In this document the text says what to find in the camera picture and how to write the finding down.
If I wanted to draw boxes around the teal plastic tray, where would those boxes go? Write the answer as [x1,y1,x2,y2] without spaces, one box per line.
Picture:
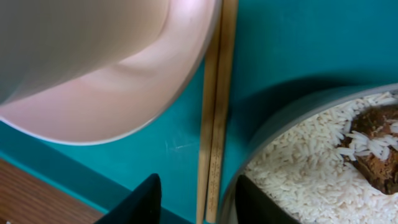
[0,0,398,224]

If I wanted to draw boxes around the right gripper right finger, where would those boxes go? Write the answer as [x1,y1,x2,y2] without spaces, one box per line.
[235,175,299,224]

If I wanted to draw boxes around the brown food piece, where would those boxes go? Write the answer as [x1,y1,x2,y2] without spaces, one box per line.
[337,105,397,195]

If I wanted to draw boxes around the grey bowl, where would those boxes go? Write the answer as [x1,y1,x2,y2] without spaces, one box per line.
[217,83,397,223]

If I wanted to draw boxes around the white rice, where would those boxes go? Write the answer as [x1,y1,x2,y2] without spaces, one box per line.
[245,91,397,223]

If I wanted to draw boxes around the wooden chopstick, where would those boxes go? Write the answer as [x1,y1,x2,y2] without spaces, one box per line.
[206,0,239,223]
[195,23,220,224]

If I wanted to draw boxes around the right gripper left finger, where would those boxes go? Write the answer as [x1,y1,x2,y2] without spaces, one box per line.
[95,174,162,224]

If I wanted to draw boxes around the white cup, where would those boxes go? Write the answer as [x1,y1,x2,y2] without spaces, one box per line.
[1,0,170,104]

